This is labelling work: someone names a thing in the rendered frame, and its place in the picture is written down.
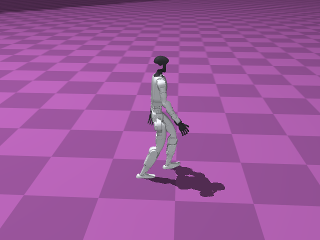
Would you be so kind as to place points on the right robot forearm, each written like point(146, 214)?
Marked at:
point(171, 112)

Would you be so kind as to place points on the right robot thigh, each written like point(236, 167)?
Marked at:
point(160, 136)

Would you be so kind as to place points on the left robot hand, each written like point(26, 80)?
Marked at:
point(150, 118)

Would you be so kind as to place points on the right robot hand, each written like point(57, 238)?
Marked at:
point(182, 127)

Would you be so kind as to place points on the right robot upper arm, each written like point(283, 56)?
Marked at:
point(161, 85)

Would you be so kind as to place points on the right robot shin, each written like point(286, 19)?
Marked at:
point(149, 161)

